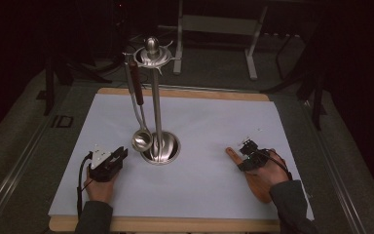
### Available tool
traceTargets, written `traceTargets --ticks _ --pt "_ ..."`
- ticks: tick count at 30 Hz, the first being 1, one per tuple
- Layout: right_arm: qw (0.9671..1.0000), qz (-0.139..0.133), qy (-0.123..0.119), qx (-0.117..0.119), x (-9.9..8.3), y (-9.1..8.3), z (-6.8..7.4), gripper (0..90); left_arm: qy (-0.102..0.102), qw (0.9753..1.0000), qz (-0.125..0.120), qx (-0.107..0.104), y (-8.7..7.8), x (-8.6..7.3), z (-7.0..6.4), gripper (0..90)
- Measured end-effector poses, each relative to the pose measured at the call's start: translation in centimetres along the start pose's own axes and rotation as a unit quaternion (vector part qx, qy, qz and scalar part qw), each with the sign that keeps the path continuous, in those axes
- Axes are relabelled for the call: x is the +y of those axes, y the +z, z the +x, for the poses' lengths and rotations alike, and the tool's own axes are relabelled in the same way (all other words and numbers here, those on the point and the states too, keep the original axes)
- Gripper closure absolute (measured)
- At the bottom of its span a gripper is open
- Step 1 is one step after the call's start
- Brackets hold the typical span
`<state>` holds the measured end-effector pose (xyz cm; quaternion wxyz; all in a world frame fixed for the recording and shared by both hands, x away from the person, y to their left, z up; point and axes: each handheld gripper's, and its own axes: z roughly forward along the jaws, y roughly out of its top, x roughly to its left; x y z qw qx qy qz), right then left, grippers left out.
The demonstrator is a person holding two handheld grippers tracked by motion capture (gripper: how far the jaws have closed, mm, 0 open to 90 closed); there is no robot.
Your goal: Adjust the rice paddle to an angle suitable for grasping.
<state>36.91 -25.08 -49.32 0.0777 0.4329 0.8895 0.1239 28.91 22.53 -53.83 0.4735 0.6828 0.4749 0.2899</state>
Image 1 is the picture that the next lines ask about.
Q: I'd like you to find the black metal stand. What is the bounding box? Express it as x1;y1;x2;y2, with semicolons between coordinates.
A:
36;53;56;117

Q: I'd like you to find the person's right hand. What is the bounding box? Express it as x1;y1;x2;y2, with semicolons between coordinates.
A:
246;148;290;197

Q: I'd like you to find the wooden rice paddle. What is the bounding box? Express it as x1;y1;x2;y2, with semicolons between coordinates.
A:
225;146;274;205

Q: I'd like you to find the steel ladle with brown handle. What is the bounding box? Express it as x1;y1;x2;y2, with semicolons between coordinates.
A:
129;59;154;153

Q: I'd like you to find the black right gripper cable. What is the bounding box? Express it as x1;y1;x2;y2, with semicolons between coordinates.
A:
262;149;294;181

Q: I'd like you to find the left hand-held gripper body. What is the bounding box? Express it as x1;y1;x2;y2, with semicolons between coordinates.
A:
88;144;125;183

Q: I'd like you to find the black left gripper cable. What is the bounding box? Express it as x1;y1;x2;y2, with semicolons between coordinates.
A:
76;151;94;219

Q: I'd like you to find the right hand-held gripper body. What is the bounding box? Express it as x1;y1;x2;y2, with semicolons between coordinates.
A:
243;146;271;172

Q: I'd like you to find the white metal frame stand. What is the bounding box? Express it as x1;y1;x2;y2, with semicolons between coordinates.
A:
172;0;269;81

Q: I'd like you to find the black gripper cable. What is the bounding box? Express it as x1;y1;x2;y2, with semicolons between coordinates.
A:
76;151;94;219
262;149;294;181

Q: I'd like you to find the steel utensil rack with hooks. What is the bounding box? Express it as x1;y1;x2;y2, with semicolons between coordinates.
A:
123;36;182;166

